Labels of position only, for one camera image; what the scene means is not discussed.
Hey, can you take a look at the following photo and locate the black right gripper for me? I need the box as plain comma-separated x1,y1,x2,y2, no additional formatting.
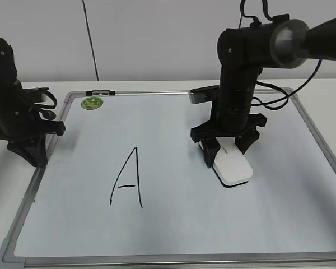
190,113,268,169

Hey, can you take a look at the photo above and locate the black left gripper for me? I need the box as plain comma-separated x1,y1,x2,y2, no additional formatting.
0,106,66,168

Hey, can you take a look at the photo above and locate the white whiteboard eraser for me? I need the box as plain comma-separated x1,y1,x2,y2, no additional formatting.
213,137,253,188

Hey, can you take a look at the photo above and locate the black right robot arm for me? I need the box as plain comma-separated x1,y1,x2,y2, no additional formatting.
190,15,336,167

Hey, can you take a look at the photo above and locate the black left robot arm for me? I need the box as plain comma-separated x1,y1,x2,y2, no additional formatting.
0,37,66,167

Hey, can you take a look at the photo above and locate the round green magnet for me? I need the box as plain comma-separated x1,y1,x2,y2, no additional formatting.
81,96,104,110

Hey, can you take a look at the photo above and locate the white magnetic whiteboard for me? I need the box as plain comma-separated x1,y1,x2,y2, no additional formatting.
0,91,336,268

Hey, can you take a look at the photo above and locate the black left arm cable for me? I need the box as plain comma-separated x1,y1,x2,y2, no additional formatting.
30,88,58,121

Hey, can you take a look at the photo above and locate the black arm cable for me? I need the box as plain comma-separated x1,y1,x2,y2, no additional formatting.
30,88,58,121
239,0,323,110

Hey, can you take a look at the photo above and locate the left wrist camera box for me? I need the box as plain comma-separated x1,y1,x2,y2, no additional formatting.
22,87,49,104

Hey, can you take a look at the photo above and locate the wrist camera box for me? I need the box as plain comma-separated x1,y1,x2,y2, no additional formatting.
189,85,219,104
22,87,49,104

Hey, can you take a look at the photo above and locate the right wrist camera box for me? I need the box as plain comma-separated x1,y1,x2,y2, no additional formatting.
189,85,219,104

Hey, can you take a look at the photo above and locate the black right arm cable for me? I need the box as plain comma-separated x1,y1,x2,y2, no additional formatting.
239,0,323,110

